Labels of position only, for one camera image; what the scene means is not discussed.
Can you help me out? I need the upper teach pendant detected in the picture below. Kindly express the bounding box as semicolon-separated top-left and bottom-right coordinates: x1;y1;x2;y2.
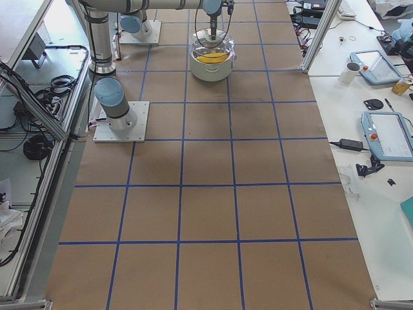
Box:
350;50;403;85

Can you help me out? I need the glass pot lid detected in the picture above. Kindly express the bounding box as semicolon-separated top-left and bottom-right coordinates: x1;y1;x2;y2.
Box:
189;28;234;58

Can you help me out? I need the white mug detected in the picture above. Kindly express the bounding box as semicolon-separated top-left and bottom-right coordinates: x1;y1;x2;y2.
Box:
338;61;361;85

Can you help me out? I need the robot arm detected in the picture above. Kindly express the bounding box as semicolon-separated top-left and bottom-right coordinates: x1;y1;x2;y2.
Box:
79;1;137;132
79;0;233;41

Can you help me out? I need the lower teach pendant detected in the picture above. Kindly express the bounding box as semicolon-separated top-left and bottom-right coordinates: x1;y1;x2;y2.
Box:
361;111;412;162

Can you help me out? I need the black coiled cable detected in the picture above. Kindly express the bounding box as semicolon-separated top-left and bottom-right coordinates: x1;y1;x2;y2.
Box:
23;134;50;161

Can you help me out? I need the yellow drink can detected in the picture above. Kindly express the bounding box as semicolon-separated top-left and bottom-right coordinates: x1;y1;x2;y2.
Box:
392;77;412;96

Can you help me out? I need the grey electronics box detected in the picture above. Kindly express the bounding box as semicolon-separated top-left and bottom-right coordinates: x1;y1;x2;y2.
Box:
22;33;47;69

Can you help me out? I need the brown paper table mat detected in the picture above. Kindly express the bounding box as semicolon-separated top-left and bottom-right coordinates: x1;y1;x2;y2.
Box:
45;1;374;309

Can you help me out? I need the yellow corn cob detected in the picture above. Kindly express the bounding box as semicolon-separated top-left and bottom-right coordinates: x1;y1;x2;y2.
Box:
196;52;228;64

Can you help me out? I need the aluminium frame post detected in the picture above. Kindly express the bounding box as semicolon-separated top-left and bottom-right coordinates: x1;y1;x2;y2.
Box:
301;0;341;74

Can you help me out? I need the black power brick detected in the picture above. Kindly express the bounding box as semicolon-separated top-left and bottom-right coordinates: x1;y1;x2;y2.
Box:
329;138;368;152

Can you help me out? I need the black round disc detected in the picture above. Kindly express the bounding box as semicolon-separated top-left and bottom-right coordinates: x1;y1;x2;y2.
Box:
363;99;384;110

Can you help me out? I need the teach pendant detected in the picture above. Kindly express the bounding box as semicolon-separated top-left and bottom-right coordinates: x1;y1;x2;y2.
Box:
361;111;412;162
350;50;403;85

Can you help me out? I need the pale green steel pot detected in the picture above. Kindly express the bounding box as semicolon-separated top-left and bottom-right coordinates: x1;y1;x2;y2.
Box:
189;47;236;82

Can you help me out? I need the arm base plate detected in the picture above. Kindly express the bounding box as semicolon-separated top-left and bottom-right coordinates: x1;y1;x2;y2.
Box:
120;19;162;45
93;101;150;143

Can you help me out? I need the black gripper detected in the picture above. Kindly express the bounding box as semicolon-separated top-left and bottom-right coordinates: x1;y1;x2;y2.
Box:
209;14;217;36

